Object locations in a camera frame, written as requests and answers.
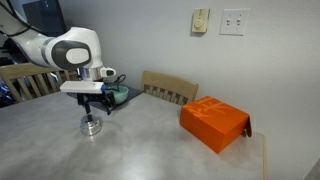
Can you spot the white double light switch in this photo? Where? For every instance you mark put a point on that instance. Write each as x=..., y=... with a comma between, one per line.
x=234, y=21

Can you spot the silver container lid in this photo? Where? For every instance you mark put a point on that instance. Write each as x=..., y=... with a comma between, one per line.
x=95, y=119

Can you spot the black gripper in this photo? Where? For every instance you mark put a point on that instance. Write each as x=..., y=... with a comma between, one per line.
x=104, y=98

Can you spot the wooden chair near wall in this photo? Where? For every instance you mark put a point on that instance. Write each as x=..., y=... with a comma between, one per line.
x=167, y=87

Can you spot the beige wall thermostat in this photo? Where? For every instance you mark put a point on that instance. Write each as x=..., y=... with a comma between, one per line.
x=200, y=20

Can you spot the orange cardboard box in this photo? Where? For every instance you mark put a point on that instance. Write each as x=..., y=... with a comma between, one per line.
x=214, y=122

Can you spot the silver round container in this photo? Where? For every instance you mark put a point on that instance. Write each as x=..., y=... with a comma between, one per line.
x=90, y=128

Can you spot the wooden chair at left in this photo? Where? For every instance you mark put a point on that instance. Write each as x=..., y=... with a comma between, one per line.
x=27, y=81

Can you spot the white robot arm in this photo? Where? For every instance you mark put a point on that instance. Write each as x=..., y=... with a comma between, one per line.
x=78, y=48

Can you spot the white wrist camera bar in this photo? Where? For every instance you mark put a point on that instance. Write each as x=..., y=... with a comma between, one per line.
x=81, y=87

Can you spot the mint green bowl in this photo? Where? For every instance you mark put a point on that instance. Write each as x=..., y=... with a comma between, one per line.
x=120, y=93

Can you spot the dark blue cloth mat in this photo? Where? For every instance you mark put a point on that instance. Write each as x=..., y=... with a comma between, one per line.
x=132, y=94

